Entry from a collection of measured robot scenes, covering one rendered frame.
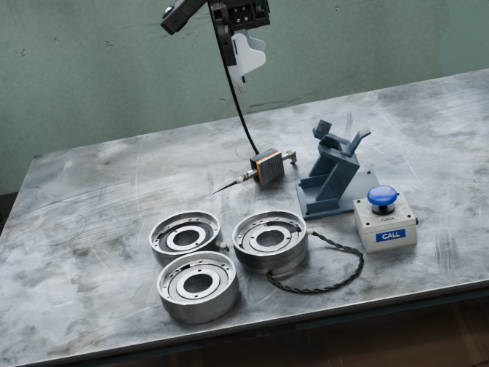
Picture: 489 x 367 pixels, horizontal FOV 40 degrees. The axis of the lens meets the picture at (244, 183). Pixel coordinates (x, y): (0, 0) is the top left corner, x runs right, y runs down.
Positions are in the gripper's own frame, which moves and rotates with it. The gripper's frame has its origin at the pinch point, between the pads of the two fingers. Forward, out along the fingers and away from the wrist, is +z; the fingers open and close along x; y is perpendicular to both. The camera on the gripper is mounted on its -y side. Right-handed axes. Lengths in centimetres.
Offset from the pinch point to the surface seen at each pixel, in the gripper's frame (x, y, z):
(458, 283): -32.8, 24.8, 20.5
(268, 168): -2.5, 1.8, 15.1
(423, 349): -18, 21, 45
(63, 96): 134, -81, 38
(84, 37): 134, -66, 18
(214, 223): -16.9, -6.4, 15.0
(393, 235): -24.8, 18.5, 17.2
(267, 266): -27.5, 1.3, 16.8
